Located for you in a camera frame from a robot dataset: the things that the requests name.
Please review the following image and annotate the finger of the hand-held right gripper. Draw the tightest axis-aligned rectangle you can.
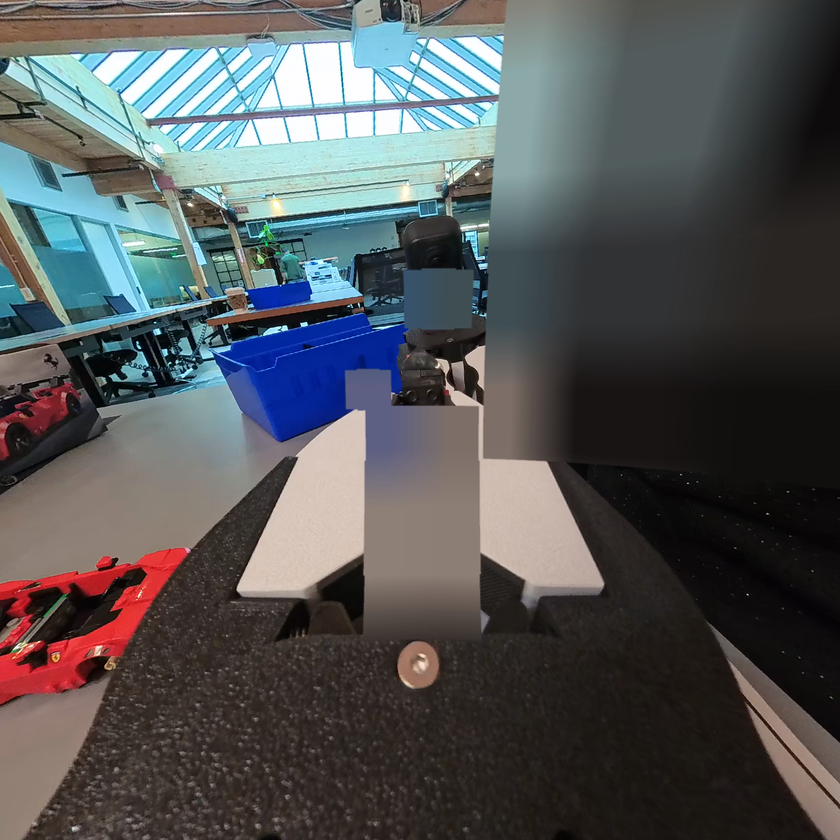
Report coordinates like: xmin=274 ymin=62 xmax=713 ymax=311
xmin=453 ymin=346 xmax=487 ymax=404

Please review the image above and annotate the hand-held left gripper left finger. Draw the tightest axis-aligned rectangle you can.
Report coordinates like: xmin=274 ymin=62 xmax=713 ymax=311
xmin=236 ymin=410 xmax=366 ymax=600

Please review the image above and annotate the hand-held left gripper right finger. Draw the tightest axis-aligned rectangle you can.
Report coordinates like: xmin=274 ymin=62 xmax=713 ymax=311
xmin=481 ymin=459 xmax=605 ymax=606

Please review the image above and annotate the red black brick subassembly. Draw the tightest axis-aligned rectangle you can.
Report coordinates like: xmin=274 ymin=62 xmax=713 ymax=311
xmin=394 ymin=344 xmax=454 ymax=408

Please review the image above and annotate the white instruction booklet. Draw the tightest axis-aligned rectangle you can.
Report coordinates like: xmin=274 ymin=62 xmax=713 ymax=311
xmin=712 ymin=623 xmax=840 ymax=840

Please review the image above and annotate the toy set cardboard box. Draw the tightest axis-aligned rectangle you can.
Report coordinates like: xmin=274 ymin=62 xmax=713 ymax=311
xmin=0 ymin=344 xmax=109 ymax=487

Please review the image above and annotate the wooden background desk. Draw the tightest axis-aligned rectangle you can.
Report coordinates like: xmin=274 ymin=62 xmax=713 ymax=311
xmin=205 ymin=289 xmax=366 ymax=329
xmin=0 ymin=298 xmax=231 ymax=408

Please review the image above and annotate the blue plastic storage bin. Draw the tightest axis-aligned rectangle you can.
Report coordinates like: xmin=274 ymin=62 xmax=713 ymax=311
xmin=248 ymin=282 xmax=314 ymax=311
xmin=213 ymin=314 xmax=408 ymax=442

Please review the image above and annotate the green potted plant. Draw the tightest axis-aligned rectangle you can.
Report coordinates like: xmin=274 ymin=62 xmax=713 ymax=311
xmin=251 ymin=223 xmax=282 ymax=270

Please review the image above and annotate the white ceiling projector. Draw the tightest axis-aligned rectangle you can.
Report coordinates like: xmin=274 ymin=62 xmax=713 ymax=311
xmin=350 ymin=0 xmax=422 ymax=70

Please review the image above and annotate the red brick-built toy car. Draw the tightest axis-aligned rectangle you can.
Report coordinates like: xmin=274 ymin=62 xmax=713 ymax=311
xmin=0 ymin=548 xmax=191 ymax=706

